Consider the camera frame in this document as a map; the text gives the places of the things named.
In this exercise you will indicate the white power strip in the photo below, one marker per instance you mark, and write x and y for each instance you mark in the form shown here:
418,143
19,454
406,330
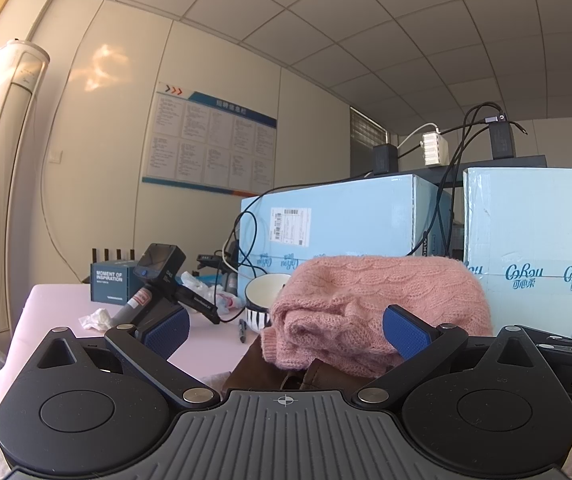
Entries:
434,149

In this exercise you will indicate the large light blue cardboard box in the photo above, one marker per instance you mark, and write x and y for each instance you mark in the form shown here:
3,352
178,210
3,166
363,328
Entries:
530,220

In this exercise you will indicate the crumpled white tissue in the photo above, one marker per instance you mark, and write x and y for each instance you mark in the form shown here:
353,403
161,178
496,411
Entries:
96,319

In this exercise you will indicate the pink knitted sweater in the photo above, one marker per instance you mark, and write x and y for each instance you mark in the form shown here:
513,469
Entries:
365,300

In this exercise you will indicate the wall notice board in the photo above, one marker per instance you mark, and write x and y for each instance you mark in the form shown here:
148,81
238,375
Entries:
206,145

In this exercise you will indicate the white standing air conditioner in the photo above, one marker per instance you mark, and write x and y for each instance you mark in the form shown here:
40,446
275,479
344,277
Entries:
11,160

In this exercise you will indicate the white wall switch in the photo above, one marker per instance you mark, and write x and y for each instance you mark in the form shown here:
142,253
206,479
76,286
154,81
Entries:
56,156

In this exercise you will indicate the black router with antennas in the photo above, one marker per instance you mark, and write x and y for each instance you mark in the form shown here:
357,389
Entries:
116,255

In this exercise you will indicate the black marker pen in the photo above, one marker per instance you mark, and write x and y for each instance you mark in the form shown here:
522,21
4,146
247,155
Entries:
242,332

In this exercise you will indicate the light blue box with shipping label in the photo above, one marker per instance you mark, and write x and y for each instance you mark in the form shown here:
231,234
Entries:
355,210

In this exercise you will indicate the grey tube with red label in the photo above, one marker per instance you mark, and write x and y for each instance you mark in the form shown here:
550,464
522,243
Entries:
138,301

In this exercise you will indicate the white bowl with black stripes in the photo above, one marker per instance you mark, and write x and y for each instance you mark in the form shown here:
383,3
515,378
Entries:
261,300

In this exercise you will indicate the brown leather garment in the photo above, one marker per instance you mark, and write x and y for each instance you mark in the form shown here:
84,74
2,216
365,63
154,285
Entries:
261,370

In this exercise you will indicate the dark blue small box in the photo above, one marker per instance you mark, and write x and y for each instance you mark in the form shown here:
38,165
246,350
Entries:
111,282

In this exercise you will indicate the crumpled clear plastic bag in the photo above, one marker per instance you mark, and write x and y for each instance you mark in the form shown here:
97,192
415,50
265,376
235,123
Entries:
216,295

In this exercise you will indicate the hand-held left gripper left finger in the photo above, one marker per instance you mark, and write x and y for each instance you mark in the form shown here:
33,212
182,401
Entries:
168,332

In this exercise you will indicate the black power adapter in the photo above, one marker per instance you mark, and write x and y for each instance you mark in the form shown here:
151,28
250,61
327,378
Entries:
501,142
384,159

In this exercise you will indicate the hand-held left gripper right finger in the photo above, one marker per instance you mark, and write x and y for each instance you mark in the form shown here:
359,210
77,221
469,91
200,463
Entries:
408,332

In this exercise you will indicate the small black clip device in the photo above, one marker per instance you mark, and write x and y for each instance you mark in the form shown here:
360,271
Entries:
208,260

